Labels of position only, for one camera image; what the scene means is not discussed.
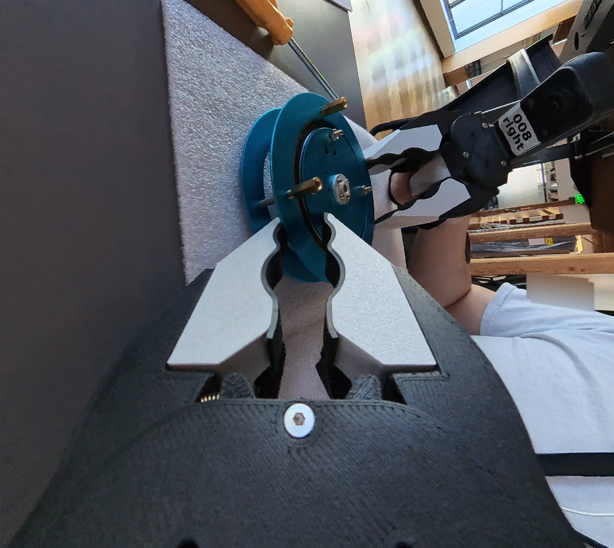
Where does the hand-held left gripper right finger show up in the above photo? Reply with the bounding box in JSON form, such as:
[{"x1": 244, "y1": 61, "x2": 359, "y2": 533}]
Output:
[{"x1": 322, "y1": 213, "x2": 440, "y2": 381}]

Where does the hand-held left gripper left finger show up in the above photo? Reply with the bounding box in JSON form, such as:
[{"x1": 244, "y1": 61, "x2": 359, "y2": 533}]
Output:
[{"x1": 167, "y1": 216, "x2": 286, "y2": 381}]

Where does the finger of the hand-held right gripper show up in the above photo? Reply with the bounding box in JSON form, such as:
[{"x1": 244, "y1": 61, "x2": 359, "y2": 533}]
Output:
[
  {"x1": 370, "y1": 153, "x2": 473, "y2": 228},
  {"x1": 363, "y1": 119, "x2": 460, "y2": 175}
]

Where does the blue disc with bearing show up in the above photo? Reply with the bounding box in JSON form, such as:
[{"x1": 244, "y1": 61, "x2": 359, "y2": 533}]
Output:
[{"x1": 298, "y1": 122, "x2": 372, "y2": 244}]

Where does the blue round metal base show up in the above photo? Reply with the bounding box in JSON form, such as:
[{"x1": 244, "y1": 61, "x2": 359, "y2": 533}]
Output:
[{"x1": 240, "y1": 93, "x2": 375, "y2": 283}]

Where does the person's right forearm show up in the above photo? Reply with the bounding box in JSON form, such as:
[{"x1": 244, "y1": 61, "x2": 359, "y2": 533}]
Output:
[{"x1": 403, "y1": 213, "x2": 498, "y2": 336}]

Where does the dark grey desk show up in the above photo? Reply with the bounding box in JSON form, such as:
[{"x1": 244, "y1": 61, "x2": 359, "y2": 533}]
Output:
[{"x1": 0, "y1": 0, "x2": 370, "y2": 548}]

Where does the wooden pallet rack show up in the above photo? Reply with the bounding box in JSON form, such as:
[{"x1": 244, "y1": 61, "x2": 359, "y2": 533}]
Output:
[{"x1": 468, "y1": 198, "x2": 614, "y2": 277}]

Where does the white foam sheet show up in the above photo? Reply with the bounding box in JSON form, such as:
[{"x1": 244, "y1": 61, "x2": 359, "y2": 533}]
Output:
[{"x1": 161, "y1": 0, "x2": 405, "y2": 285}]

